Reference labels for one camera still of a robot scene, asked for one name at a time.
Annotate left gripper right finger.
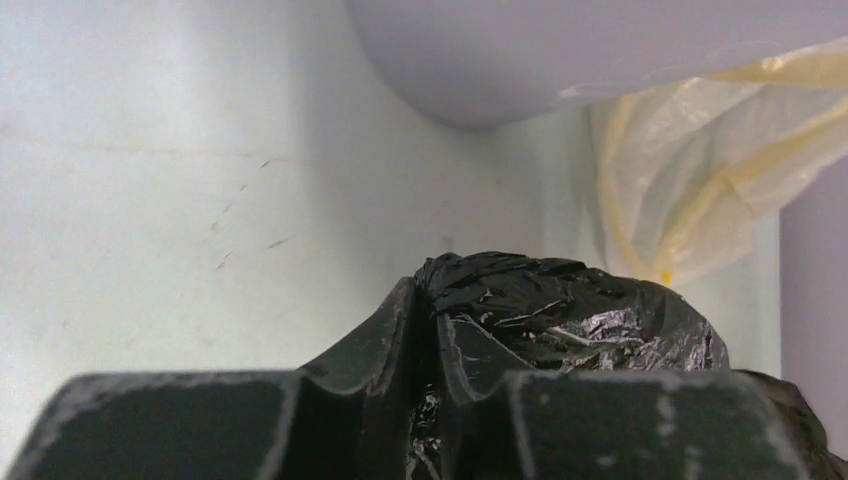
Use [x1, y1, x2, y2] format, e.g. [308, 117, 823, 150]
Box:
[437, 317, 807, 479]

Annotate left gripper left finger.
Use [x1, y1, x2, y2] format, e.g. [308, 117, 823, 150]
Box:
[8, 278, 419, 479]

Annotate black plastic trash bag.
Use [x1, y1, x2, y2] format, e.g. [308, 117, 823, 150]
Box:
[406, 252, 847, 479]

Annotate yellow translucent trash bag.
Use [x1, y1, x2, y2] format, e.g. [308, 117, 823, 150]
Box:
[589, 38, 847, 286]

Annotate grey plastic trash bin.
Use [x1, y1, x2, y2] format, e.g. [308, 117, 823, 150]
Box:
[348, 0, 847, 130]

